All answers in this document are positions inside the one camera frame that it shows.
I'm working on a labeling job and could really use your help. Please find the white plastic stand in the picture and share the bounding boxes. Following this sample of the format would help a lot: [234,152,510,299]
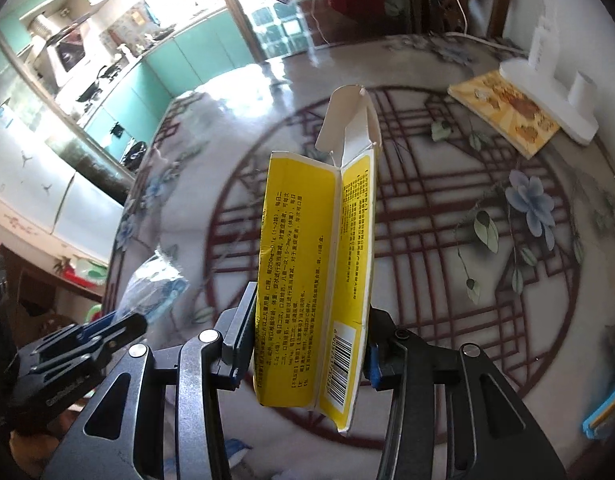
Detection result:
[498,17,601,143]

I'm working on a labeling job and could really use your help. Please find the blue plastic object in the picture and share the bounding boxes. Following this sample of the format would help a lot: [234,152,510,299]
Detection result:
[582,400,615,441]

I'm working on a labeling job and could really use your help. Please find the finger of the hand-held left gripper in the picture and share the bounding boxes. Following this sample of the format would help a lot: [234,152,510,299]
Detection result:
[40,311,119,356]
[82,314,148,363]

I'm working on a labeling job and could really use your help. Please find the yellow biscuit box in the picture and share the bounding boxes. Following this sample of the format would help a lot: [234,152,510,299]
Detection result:
[447,71,561,160]

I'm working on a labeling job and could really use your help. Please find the yellow medicine box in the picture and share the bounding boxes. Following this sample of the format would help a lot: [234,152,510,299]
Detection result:
[256,85,383,433]

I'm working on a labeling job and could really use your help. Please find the black wok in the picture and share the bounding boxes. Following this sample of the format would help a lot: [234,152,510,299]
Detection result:
[78,80,104,104]

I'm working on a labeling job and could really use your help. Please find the teal kitchen cabinets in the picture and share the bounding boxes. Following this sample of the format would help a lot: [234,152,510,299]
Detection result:
[82,10,261,161]

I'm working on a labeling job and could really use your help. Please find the teal wall cabinets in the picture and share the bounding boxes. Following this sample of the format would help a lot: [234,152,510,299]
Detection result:
[0,0,113,56]

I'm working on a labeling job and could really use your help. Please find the clear plastic wrapper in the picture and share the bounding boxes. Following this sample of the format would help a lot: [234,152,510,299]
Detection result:
[115,245,188,321]

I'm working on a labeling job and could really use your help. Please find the dark wooden chair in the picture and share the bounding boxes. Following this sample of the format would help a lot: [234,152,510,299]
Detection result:
[427,0,517,43]

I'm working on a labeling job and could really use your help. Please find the white refrigerator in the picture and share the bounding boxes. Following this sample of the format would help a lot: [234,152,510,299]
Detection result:
[0,110,126,251]

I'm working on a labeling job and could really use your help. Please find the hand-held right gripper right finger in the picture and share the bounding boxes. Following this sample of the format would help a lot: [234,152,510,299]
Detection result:
[365,305,568,480]

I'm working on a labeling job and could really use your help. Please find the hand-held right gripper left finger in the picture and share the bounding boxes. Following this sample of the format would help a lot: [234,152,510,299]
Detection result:
[42,282,261,480]

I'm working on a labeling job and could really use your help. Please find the white cable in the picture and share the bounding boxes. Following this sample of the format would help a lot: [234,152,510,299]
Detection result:
[447,0,528,53]

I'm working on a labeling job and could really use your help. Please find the floral printed tablecloth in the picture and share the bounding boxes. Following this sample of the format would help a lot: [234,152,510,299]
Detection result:
[105,35,615,480]

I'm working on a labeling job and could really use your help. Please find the steel range hood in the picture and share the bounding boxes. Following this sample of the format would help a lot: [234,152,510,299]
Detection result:
[20,7,96,86]

